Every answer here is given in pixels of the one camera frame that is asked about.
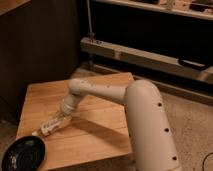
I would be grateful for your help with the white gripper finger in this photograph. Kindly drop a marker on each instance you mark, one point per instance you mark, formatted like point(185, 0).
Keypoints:
point(57, 117)
point(65, 122)

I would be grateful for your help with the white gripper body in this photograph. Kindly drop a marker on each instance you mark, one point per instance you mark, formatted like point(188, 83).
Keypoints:
point(67, 108)

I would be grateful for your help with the white plastic bottle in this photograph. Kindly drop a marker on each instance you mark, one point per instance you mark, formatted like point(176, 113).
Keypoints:
point(46, 129)

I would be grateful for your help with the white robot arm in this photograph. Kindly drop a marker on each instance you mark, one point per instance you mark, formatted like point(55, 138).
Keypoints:
point(151, 138)

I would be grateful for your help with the black ceramic bowl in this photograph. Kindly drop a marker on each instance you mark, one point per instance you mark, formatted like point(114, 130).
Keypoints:
point(25, 154)

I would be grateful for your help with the wooden table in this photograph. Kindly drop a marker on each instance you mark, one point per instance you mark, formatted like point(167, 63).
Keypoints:
point(98, 130)

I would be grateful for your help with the metal vertical pole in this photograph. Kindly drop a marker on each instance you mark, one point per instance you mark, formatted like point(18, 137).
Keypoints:
point(91, 34)

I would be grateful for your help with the long wooden beam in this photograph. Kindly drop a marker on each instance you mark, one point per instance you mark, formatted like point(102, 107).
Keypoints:
point(146, 59)

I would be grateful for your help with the upper wooden shelf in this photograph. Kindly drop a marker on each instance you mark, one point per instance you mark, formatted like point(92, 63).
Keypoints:
point(176, 7)

